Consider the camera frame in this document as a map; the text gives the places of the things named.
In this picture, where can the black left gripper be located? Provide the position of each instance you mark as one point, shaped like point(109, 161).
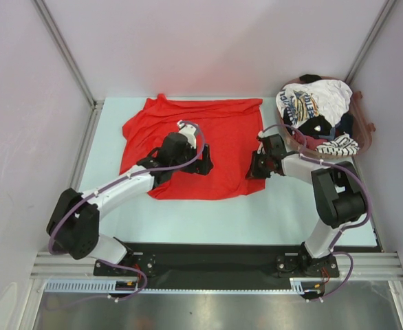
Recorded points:
point(201, 166)

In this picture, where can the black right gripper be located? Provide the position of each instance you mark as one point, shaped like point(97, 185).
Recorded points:
point(254, 172)

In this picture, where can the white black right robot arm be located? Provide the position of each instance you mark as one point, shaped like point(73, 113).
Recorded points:
point(339, 195)

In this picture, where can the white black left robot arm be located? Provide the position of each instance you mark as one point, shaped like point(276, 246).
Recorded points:
point(74, 227)

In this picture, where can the maroon tank top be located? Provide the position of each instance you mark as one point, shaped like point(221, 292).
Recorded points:
point(311, 143)

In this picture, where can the navy white striped tank top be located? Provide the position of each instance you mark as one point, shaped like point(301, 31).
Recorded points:
point(342, 145)

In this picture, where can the white printed tank top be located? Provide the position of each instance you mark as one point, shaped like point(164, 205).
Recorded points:
point(327, 99)

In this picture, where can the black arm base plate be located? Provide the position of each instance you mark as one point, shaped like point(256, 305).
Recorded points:
point(178, 280)

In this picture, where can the aluminium frame rail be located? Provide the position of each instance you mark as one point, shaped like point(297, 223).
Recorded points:
point(359, 266)

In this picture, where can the white slotted cable duct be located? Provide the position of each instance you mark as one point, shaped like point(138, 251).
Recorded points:
point(109, 287)

